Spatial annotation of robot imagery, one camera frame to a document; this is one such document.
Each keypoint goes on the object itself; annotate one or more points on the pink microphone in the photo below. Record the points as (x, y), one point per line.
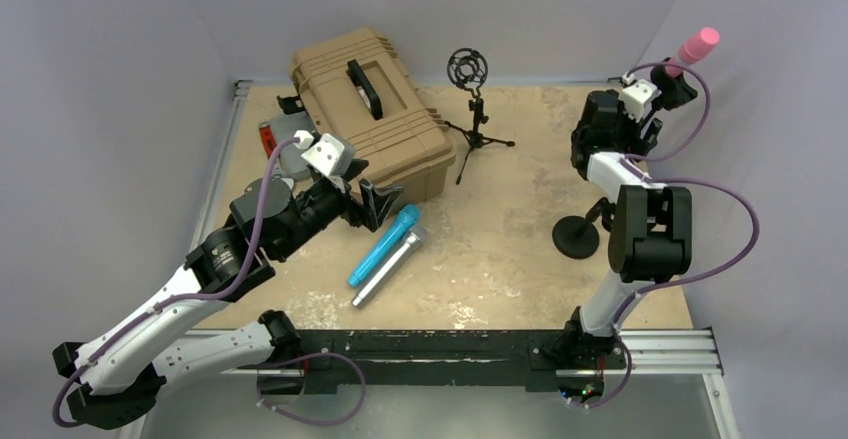
(693, 50)

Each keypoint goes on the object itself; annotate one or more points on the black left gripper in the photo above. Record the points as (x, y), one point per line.
(375, 199)

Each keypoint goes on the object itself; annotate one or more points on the tan plastic toolbox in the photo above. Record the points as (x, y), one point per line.
(356, 87)

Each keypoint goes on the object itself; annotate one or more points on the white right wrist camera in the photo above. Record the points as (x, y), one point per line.
(637, 95)

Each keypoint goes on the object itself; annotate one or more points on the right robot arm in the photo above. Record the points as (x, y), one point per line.
(649, 224)

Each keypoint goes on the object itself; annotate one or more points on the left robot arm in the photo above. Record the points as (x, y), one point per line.
(118, 377)

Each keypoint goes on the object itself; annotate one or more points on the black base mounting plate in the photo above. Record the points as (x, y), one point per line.
(541, 360)

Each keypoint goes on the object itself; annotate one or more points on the aluminium frame rail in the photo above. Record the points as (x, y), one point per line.
(672, 352)

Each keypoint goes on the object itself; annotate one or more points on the blue microphone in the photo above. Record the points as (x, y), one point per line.
(407, 217)

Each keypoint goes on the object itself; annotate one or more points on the black round-base clip stand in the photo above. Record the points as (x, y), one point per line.
(673, 90)

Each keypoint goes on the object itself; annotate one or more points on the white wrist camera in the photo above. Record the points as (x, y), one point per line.
(637, 95)
(326, 155)

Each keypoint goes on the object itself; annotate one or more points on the black tripod microphone stand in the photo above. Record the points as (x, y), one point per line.
(467, 69)

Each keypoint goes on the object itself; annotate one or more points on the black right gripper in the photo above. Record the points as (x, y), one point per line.
(633, 145)

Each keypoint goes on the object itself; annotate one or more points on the black round-base shock-mount stand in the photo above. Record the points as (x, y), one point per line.
(577, 237)

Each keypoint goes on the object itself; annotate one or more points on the grey silver microphone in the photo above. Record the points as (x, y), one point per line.
(387, 267)

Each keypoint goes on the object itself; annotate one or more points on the red adjustable wrench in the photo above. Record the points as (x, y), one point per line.
(267, 138)

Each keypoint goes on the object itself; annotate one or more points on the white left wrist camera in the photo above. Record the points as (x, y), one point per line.
(326, 155)

